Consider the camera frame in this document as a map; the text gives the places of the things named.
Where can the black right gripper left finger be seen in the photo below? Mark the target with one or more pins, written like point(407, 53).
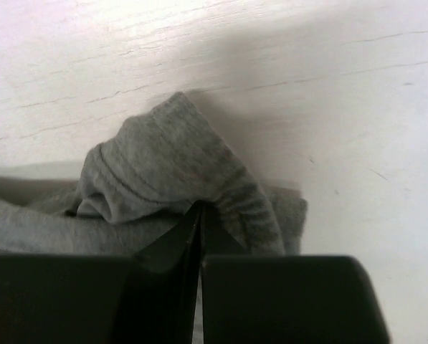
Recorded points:
point(149, 297)

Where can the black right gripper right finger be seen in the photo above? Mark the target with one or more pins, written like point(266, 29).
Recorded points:
point(283, 299)

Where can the grey drawstring shorts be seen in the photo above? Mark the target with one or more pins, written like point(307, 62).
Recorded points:
point(140, 184)

